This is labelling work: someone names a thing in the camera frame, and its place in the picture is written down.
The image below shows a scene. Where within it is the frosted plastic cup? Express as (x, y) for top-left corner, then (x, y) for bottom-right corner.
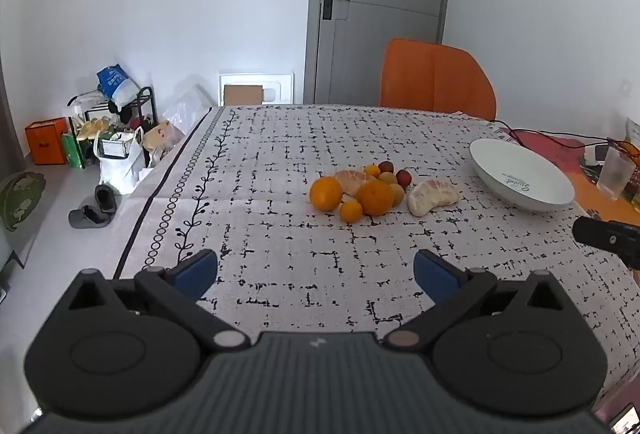
(596, 146), (637, 201)

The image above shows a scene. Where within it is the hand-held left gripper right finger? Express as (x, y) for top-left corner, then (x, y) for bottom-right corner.
(382, 248), (601, 356)

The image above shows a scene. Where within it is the large orange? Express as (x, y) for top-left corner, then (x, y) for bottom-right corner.
(355, 180), (395, 217)
(309, 176), (344, 213)

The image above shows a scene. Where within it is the orange chair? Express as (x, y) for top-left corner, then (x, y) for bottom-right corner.
(378, 38), (498, 121)

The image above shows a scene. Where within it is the brown printed bag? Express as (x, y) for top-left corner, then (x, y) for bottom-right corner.
(142, 119), (184, 165)

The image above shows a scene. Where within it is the clear plastic bag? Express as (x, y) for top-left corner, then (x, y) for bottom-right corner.
(162, 84), (219, 136)

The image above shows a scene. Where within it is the black patterned white tablecloth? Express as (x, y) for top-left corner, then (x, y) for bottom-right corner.
(112, 104), (640, 417)

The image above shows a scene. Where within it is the white plate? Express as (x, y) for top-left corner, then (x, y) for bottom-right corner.
(469, 137), (576, 213)

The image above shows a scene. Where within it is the brown cardboard piece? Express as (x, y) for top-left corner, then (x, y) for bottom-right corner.
(223, 84), (265, 106)

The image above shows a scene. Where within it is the orange box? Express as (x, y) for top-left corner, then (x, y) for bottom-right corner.
(24, 117), (69, 166)

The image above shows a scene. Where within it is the white shopping bag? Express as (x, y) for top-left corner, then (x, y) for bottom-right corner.
(93, 126), (147, 195)

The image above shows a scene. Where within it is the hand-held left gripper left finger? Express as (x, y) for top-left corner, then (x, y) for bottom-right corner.
(37, 248), (252, 356)

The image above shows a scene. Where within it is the white foam packaging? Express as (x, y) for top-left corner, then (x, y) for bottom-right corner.
(218, 71), (295, 107)

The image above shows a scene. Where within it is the green cushion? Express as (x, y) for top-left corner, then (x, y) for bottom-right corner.
(0, 171), (47, 233)

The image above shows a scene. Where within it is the peeled pomelo segment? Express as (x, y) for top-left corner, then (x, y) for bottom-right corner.
(407, 179), (461, 218)
(334, 168), (375, 197)

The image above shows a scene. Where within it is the blue plastic bag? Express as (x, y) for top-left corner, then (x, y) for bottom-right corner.
(96, 63), (139, 108)

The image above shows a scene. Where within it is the black metal rack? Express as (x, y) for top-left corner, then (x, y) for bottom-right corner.
(67, 86), (159, 168)

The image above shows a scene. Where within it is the black cable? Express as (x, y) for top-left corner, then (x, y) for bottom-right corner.
(486, 118), (621, 150)

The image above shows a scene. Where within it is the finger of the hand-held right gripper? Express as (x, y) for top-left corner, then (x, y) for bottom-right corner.
(572, 216), (640, 270)

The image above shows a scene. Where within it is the red cable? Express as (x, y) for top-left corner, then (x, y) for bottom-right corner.
(607, 139), (640, 161)

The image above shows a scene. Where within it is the grey slipper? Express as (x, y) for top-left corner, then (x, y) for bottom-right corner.
(68, 205), (112, 229)
(94, 184), (119, 214)

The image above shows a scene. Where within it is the green box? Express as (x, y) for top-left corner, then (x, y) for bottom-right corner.
(61, 131), (86, 169)

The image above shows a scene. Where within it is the white and black power adapter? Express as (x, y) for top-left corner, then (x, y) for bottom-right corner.
(582, 144), (608, 166)

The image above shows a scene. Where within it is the snack packet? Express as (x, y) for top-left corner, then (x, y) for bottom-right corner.
(624, 116), (640, 152)

